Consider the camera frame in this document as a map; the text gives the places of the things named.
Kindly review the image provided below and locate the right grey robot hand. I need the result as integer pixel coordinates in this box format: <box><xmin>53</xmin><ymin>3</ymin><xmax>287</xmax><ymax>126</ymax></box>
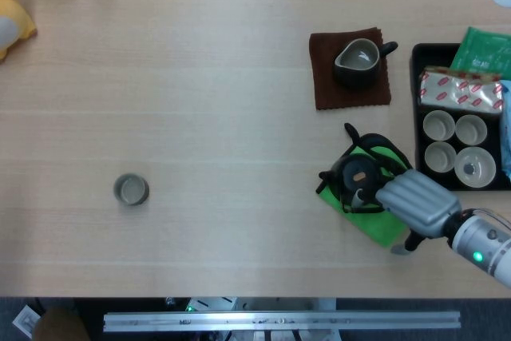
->
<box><xmin>351</xmin><ymin>169</ymin><xmax>463</xmax><ymax>257</ymax></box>

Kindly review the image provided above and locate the green cloth with black trim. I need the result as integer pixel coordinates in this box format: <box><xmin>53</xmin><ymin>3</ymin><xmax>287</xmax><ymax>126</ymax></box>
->
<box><xmin>315</xmin><ymin>122</ymin><xmax>414</xmax><ymax>248</ymax></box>

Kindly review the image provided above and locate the black cast-iron teapot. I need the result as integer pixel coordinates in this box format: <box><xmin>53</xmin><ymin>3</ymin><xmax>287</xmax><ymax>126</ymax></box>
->
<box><xmin>318</xmin><ymin>155</ymin><xmax>394</xmax><ymax>215</ymax></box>

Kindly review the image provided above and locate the grey-green ceramic teacup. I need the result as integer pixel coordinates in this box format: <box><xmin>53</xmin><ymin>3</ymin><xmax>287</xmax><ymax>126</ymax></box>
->
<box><xmin>113</xmin><ymin>172</ymin><xmax>151</xmax><ymax>207</ymax></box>

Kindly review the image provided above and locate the white cup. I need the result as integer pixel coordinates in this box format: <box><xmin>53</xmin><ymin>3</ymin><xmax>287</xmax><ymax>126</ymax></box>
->
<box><xmin>422</xmin><ymin>109</ymin><xmax>457</xmax><ymax>141</ymax></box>
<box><xmin>454</xmin><ymin>113</ymin><xmax>489</xmax><ymax>146</ymax></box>
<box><xmin>423</xmin><ymin>141</ymin><xmax>458</xmax><ymax>174</ymax></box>

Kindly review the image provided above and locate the white lidded tea bowl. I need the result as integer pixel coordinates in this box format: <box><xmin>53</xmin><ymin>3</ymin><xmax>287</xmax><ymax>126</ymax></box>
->
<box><xmin>454</xmin><ymin>145</ymin><xmax>497</xmax><ymax>190</ymax></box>

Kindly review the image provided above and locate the light blue wipes pack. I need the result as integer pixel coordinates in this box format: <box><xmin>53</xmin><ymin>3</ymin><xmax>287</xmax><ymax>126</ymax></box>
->
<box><xmin>498</xmin><ymin>79</ymin><xmax>511</xmax><ymax>180</ymax></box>

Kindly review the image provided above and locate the red white snack packet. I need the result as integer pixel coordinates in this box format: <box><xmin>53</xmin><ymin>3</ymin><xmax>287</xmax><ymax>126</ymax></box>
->
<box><xmin>417</xmin><ymin>65</ymin><xmax>505</xmax><ymax>117</ymax></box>

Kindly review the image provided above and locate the dark ceramic pitcher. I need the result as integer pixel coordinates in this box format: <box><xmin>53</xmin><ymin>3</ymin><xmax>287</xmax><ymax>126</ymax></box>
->
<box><xmin>333</xmin><ymin>38</ymin><xmax>399</xmax><ymax>89</ymax></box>

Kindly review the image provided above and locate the brown cloth mat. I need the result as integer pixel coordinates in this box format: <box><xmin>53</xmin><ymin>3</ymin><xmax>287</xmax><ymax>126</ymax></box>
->
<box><xmin>309</xmin><ymin>26</ymin><xmax>393</xmax><ymax>111</ymax></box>

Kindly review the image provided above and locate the black plastic tray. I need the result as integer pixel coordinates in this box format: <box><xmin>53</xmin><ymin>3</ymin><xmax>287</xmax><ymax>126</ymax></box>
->
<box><xmin>410</xmin><ymin>42</ymin><xmax>511</xmax><ymax>192</ymax></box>

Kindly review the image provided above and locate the green tea packet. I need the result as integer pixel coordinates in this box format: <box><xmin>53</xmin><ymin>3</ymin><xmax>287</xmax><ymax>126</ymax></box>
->
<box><xmin>450</xmin><ymin>26</ymin><xmax>511</xmax><ymax>74</ymax></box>

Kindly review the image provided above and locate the orange-brown seat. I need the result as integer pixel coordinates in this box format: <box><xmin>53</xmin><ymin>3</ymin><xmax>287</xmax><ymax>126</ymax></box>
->
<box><xmin>32</xmin><ymin>307</ymin><xmax>91</xmax><ymax>341</ymax></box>

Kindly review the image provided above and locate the white floor socket box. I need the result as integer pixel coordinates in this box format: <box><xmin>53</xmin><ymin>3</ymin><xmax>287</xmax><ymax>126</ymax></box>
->
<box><xmin>11</xmin><ymin>304</ymin><xmax>42</xmax><ymax>338</ymax></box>

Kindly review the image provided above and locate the yellow plush toy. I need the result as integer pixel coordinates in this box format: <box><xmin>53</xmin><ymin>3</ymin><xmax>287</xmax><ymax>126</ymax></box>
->
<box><xmin>0</xmin><ymin>0</ymin><xmax>38</xmax><ymax>63</ymax></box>

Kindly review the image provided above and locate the aluminium profile rail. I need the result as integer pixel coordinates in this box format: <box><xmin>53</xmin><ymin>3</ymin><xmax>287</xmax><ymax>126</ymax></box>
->
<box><xmin>102</xmin><ymin>310</ymin><xmax>462</xmax><ymax>333</ymax></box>

